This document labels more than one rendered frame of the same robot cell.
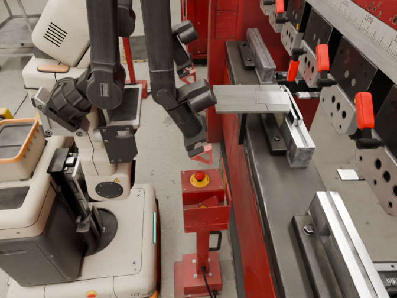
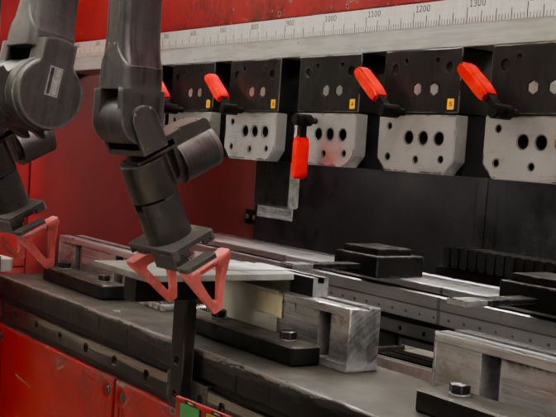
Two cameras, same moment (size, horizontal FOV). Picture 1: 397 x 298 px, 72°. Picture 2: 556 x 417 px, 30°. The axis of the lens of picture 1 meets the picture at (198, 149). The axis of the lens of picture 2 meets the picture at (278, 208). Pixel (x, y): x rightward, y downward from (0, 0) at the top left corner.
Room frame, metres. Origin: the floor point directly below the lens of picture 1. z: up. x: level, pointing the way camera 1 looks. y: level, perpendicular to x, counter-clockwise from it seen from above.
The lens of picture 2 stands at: (-0.54, 0.62, 1.19)
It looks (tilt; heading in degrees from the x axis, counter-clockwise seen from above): 3 degrees down; 326
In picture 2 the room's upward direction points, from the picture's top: 4 degrees clockwise
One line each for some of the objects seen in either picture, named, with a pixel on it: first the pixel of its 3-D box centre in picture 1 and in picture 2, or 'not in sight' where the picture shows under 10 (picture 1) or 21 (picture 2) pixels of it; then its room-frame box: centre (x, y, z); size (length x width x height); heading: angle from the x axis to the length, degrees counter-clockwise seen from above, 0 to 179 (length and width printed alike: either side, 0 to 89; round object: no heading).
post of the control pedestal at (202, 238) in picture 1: (202, 242); not in sight; (0.62, -0.02, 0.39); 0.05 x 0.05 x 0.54; 5
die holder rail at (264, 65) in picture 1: (258, 54); (119, 269); (1.44, -0.33, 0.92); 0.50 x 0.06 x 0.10; 1
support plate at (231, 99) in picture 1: (249, 97); (194, 270); (0.88, -0.19, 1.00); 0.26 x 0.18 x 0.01; 91
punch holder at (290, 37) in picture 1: (303, 22); (271, 111); (0.91, -0.34, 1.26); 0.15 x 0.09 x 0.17; 1
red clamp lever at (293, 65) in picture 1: (296, 65); (304, 146); (0.73, -0.28, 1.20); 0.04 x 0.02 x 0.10; 91
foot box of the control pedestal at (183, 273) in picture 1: (196, 273); not in sight; (0.61, 0.01, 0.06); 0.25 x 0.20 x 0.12; 95
